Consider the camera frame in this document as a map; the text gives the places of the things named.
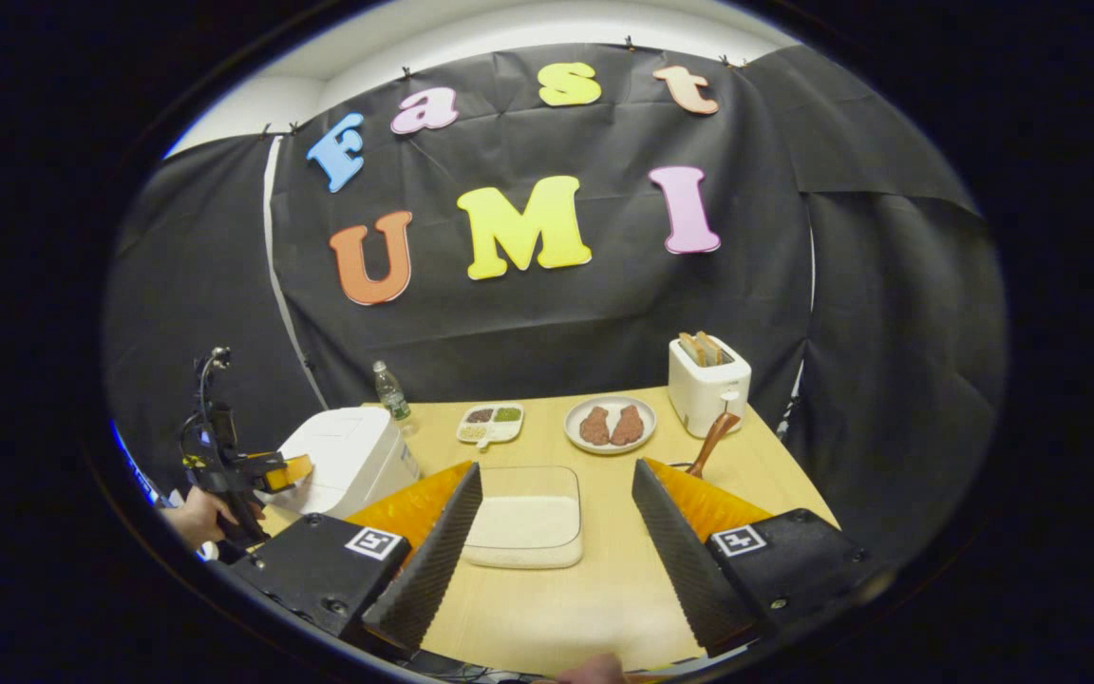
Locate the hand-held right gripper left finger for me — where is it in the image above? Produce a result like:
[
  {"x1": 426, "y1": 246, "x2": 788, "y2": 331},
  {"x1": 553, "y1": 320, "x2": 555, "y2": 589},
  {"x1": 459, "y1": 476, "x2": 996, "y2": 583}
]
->
[{"x1": 229, "y1": 463, "x2": 483, "y2": 656}]

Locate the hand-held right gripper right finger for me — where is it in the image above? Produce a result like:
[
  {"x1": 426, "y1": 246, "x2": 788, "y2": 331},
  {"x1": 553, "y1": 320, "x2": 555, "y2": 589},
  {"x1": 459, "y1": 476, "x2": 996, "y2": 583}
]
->
[{"x1": 631, "y1": 458, "x2": 890, "y2": 656}]

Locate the white rice cooker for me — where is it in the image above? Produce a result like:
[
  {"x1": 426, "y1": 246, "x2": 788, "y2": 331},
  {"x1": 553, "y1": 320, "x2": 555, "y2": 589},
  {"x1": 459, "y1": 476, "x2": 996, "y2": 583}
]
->
[{"x1": 276, "y1": 407, "x2": 422, "y2": 521}]

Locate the clear tray of rice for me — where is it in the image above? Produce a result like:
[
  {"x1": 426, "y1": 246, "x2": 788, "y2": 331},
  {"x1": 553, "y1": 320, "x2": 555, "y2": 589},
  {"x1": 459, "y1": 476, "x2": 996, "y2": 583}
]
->
[{"x1": 462, "y1": 465, "x2": 584, "y2": 570}]

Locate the brown wooden spoon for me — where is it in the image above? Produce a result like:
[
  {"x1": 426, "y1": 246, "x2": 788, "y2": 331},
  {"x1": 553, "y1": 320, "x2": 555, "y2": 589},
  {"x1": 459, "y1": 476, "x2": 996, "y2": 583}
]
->
[{"x1": 685, "y1": 410, "x2": 743, "y2": 479}]

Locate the clear water bottle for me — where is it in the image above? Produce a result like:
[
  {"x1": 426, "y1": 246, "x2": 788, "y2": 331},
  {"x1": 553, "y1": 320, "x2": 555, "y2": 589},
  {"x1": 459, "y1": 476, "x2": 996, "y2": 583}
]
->
[{"x1": 373, "y1": 360, "x2": 415, "y2": 436}]

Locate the white round plate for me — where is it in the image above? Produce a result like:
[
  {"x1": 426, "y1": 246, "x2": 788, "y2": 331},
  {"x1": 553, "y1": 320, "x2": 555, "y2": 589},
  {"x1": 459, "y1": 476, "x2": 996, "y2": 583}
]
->
[{"x1": 564, "y1": 395, "x2": 657, "y2": 455}]

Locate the white divided grain dish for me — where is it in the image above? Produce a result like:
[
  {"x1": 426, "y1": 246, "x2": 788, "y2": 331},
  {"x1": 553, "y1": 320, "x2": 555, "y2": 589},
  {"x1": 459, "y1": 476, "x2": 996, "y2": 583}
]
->
[{"x1": 456, "y1": 403, "x2": 525, "y2": 449}]

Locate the white toaster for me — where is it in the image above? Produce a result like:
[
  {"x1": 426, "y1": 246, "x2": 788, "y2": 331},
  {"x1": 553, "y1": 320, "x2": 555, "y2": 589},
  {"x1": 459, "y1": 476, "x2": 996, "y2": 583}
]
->
[{"x1": 669, "y1": 332, "x2": 753, "y2": 439}]

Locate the black backdrop cloth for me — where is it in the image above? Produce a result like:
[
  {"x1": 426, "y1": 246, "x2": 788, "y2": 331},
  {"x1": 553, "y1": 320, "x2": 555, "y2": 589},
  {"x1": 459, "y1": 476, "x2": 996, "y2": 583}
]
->
[{"x1": 101, "y1": 43, "x2": 1009, "y2": 571}]

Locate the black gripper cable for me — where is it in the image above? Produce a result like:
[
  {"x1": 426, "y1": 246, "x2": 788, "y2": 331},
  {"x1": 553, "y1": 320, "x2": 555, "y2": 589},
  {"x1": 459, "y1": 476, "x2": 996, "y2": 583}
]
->
[{"x1": 192, "y1": 347, "x2": 235, "y2": 424}]

